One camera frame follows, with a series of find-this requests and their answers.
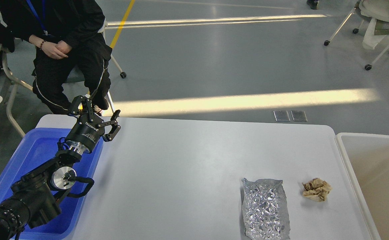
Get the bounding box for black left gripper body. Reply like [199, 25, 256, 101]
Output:
[65, 115, 105, 155]

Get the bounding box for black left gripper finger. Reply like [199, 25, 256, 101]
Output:
[95, 110, 121, 142]
[67, 95, 95, 121]

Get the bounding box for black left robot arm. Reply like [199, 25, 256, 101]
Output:
[0, 95, 121, 240]

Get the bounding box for seated person in black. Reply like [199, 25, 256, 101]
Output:
[0, 0, 112, 114]

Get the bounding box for white chair far left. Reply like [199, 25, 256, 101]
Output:
[0, 44, 33, 138]

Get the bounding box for crumpled silver foil bag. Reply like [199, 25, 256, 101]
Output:
[241, 178, 290, 240]

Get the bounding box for left metal floor plate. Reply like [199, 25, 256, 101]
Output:
[273, 110, 291, 122]

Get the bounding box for metal floor plate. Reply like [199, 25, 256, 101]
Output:
[291, 110, 308, 122]
[273, 110, 291, 122]

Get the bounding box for right metal floor plate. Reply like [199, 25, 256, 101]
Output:
[291, 110, 308, 122]

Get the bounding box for crumpled brown paper ball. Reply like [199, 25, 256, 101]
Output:
[302, 178, 332, 202]

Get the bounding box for standing person legs background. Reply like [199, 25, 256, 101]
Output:
[306, 0, 319, 10]

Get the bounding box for white plastic bin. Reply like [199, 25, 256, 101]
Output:
[336, 133, 389, 240]

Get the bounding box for white chair top right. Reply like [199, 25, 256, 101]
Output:
[324, 0, 389, 70]

